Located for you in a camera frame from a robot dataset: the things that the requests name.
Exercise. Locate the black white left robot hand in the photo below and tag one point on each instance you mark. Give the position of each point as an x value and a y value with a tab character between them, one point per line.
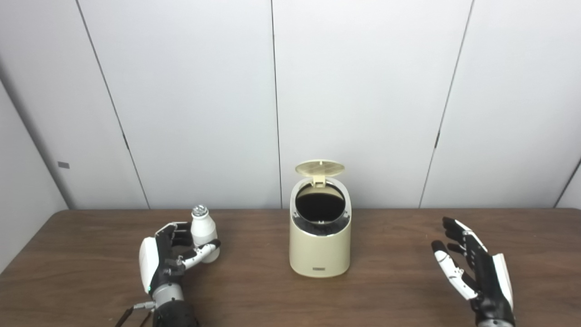
152	261

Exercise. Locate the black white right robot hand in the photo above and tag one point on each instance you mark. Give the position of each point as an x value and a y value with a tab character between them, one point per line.
488	281

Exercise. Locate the small white plastic bottle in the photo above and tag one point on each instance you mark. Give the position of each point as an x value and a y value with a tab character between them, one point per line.
203	229

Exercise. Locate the cream-colored bin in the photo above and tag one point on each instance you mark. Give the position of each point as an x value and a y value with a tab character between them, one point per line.
320	254

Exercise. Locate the cream round bin lid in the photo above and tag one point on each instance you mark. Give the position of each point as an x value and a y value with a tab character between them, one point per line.
320	168

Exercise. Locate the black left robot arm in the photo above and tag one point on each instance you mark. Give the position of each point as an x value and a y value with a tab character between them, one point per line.
174	315

